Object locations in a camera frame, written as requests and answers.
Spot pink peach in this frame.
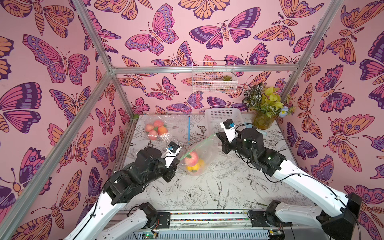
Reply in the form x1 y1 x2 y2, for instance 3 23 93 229
145 124 155 133
154 120 164 128
184 151 199 167
148 130 159 141

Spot orange-red peach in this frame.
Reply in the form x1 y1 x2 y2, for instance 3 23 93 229
157 126 168 136

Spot clear blue-zipper zip-top bag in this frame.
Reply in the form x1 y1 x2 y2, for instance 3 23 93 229
144 115 189 142

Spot clear green-zipper zip-top bag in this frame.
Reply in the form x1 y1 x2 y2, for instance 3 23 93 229
178 134 219 176

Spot yellow peach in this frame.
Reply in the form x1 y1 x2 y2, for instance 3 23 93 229
187 159 205 173

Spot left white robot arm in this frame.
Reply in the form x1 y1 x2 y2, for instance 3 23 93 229
66 142 181 240

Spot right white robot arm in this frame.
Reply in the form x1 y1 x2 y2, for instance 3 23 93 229
216 120 362 240

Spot light blue scoop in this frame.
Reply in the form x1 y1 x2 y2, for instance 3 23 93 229
245 123 268 136

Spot potted artificial plant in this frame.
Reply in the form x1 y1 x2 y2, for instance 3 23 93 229
243 83 296 130

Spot pink plastic basket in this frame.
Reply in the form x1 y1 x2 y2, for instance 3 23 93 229
205 108 245 136

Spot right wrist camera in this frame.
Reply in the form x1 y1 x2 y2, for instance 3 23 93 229
220 119 238 143

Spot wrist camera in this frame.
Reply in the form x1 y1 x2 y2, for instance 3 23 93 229
163 141 182 168
220 119 238 143

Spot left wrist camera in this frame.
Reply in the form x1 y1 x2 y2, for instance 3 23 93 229
163 141 182 168

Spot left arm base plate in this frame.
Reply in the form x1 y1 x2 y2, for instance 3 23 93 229
145 212 171 229

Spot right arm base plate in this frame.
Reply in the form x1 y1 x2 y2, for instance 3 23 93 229
247 210 293 228

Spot white wire wall basket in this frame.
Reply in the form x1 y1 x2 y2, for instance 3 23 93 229
191 65 238 95

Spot aluminium frame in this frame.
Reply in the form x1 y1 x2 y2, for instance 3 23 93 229
0 0 346 240

